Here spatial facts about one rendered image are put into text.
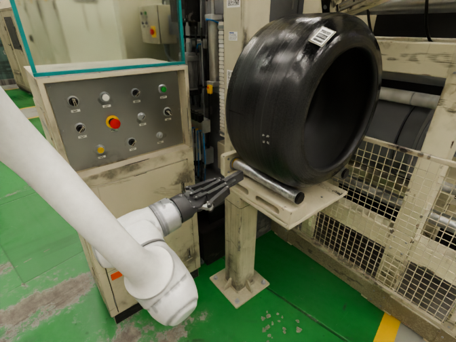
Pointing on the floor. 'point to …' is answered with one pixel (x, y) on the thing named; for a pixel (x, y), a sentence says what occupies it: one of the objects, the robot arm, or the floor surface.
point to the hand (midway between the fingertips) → (233, 179)
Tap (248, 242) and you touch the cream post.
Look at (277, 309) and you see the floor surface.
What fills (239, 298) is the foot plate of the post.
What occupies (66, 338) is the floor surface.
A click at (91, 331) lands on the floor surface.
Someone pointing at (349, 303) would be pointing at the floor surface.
